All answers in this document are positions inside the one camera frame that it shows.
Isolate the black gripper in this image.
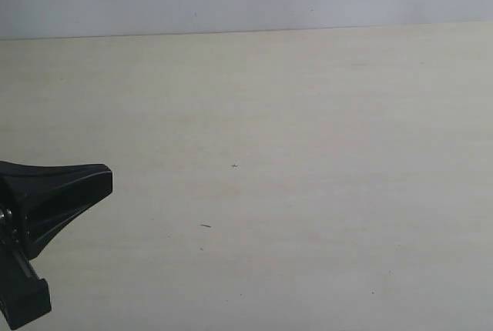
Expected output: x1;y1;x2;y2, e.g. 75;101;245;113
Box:
1;162;113;330

